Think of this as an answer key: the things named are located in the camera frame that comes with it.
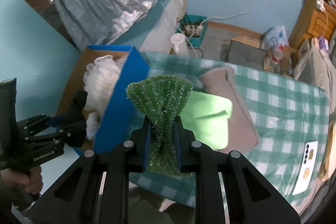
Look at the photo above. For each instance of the clear plastic bottle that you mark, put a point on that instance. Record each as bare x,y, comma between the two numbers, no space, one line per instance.
277,54

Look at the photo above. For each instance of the wooden headboard shelf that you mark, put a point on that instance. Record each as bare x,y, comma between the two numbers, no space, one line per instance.
307,16

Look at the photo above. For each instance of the clear plastic bag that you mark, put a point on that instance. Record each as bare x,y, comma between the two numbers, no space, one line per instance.
275,35

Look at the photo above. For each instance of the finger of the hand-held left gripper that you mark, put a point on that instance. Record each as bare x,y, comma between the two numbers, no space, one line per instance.
39,123
47,138

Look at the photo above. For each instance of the green glitter scrubber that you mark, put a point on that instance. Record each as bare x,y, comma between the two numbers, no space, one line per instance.
160,98

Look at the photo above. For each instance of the person's left hand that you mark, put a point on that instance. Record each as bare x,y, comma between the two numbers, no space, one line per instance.
18,180

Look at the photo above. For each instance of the white bath pouf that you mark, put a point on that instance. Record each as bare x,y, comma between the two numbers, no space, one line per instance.
102,77

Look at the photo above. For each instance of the grey bed quilt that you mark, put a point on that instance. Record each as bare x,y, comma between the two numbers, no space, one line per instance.
315,66

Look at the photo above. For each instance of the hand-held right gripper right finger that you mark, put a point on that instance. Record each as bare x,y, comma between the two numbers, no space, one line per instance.
179,145

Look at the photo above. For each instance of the green checkered tablecloth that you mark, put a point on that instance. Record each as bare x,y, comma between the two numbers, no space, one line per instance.
275,108

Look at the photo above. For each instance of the teal plastic basket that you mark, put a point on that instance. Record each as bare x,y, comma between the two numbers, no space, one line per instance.
197,39

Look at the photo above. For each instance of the white smartphone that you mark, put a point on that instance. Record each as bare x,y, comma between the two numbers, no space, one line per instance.
307,166

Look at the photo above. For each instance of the blue-edged cardboard box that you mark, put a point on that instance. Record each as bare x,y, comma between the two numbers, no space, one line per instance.
126,98

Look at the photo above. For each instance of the white power strip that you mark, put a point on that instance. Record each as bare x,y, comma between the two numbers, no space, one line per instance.
193,27

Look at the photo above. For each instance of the small white fan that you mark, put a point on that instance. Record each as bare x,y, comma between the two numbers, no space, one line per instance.
178,40

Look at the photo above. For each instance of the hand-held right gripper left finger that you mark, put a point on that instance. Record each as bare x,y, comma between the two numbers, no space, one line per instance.
147,145

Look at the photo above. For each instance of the grey folded towel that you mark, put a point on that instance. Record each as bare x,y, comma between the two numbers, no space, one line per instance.
236,98

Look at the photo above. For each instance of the light green cloth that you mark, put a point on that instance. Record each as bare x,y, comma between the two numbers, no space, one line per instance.
207,119

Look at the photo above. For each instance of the purple pouch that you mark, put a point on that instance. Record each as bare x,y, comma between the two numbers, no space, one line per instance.
324,45

